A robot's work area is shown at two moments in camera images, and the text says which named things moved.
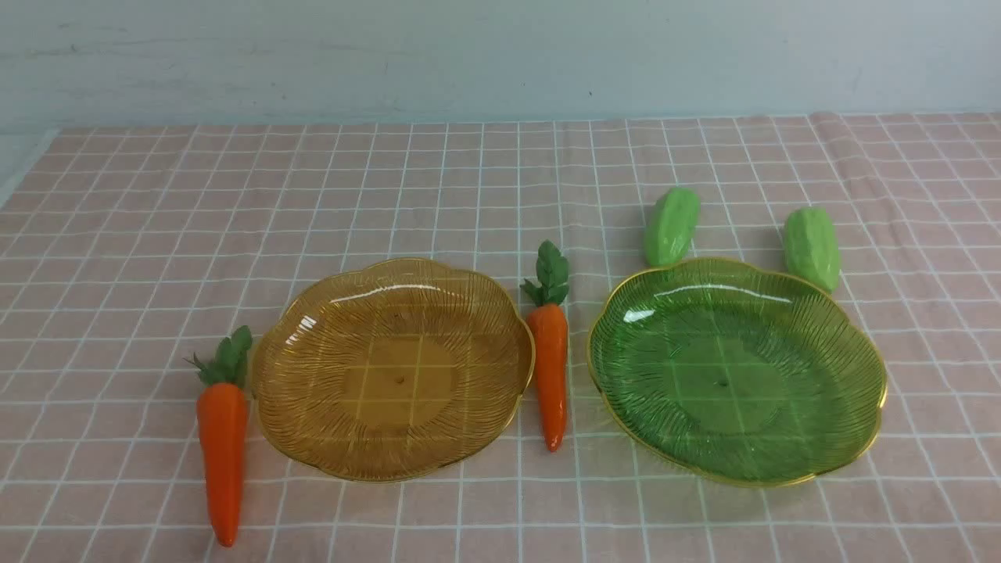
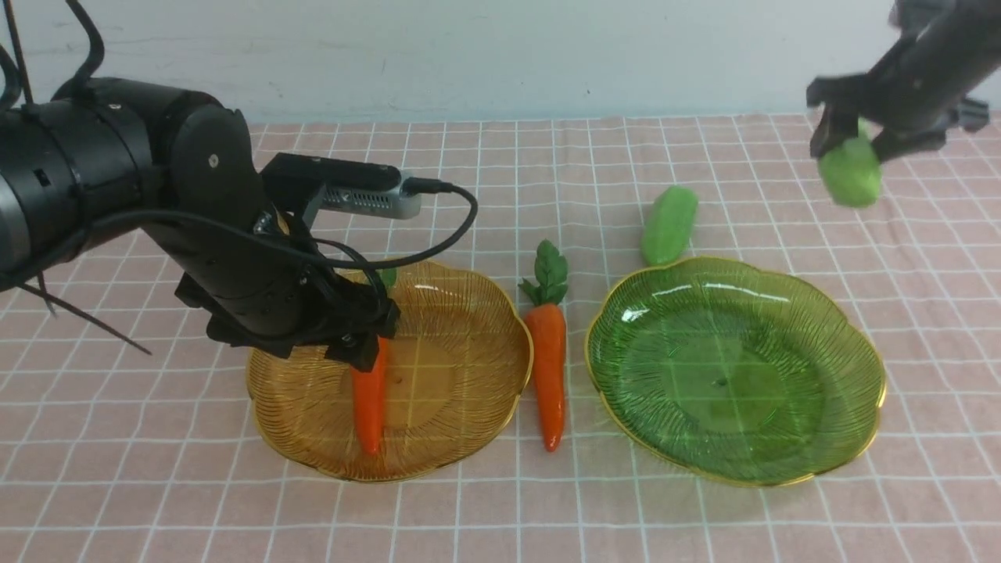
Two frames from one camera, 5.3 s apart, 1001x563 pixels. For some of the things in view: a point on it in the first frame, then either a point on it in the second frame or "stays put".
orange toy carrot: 222,407 → 371,385
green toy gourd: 671,226 stays put
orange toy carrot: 547,324 stays put
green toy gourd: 811,246 → 851,171
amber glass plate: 389,371 stays put
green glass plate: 736,369 stays put
